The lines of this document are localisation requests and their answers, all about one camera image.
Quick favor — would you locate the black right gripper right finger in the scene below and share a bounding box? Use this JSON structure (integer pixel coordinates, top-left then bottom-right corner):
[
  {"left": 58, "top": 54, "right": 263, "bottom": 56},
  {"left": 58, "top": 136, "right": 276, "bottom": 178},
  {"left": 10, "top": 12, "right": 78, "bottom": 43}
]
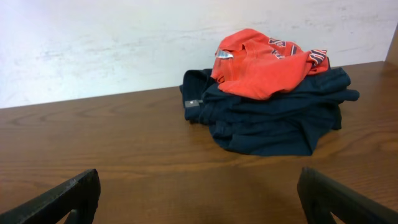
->
[{"left": 297, "top": 167, "right": 397, "bottom": 224}]

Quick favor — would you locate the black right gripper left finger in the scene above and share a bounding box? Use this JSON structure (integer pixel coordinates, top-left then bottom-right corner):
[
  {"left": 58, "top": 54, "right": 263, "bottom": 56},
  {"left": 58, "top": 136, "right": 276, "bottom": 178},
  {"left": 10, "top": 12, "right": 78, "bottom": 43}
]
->
[{"left": 1, "top": 169, "right": 101, "bottom": 224}]

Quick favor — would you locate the navy blue folded garment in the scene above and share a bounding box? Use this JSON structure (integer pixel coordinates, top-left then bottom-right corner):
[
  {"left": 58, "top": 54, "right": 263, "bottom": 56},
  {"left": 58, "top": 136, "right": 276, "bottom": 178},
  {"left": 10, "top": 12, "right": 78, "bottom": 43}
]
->
[{"left": 180, "top": 68, "right": 359, "bottom": 156}]

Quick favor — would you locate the orange printed t-shirt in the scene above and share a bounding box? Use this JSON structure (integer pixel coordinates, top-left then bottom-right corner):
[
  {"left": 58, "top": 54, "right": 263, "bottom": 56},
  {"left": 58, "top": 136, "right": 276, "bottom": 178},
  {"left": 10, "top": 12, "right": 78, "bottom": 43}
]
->
[{"left": 211, "top": 29, "right": 329, "bottom": 100}]

